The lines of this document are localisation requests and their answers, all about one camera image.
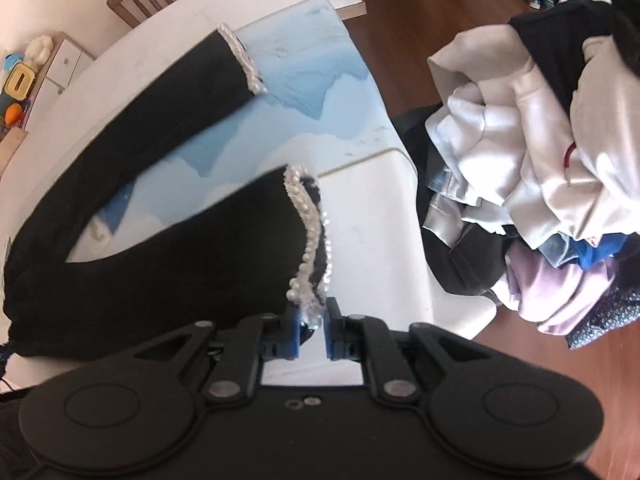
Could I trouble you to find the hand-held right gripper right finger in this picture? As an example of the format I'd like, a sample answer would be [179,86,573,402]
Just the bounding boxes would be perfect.
[324,297,493,406]

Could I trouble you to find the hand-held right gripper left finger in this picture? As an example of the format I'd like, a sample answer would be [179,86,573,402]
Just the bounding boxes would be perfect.
[132,300,306,403]

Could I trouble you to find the black pearl-cuffed sweater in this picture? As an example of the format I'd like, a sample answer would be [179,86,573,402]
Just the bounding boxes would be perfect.
[2,27,333,361]

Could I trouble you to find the dark grey garment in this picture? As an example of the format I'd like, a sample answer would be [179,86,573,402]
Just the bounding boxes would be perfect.
[422,200,521,306]

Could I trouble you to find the pink garment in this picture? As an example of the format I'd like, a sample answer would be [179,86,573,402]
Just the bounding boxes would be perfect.
[505,250,621,336]

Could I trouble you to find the blue printed tablecloth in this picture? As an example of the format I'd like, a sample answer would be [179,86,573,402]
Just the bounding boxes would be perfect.
[0,0,496,391]

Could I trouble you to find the white garment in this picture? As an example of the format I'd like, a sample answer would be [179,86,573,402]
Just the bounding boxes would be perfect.
[427,25,581,251]

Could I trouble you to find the dark speckled garment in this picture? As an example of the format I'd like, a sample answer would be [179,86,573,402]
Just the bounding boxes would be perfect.
[567,290,640,351]

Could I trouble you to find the blue garment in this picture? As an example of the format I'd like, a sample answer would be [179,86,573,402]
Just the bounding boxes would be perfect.
[575,232,640,271]

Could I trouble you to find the white drawer cabinet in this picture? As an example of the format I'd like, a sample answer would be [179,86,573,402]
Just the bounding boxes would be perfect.
[20,32,96,131]

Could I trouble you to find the yellow teal toy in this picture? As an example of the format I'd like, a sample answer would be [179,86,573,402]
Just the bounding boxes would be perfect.
[5,62,37,101]

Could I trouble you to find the black garment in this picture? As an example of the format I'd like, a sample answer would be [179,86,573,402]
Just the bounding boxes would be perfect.
[510,0,640,116]

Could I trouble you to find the white plush toy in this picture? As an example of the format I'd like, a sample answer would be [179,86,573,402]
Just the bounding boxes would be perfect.
[25,35,56,63]

